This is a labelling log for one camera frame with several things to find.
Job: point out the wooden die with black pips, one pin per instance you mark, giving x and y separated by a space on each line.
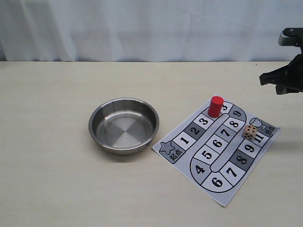
249 132

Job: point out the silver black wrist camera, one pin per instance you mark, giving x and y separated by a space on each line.
291 37

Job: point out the red cylinder game piece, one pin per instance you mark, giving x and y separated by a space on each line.
215 106

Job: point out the printed paper game board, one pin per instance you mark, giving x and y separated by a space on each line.
212 153

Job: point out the stainless steel round bowl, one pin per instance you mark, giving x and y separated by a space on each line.
124 126

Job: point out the white curtain backdrop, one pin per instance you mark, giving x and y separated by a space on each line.
147 30

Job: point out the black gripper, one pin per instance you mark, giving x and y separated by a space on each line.
288 79

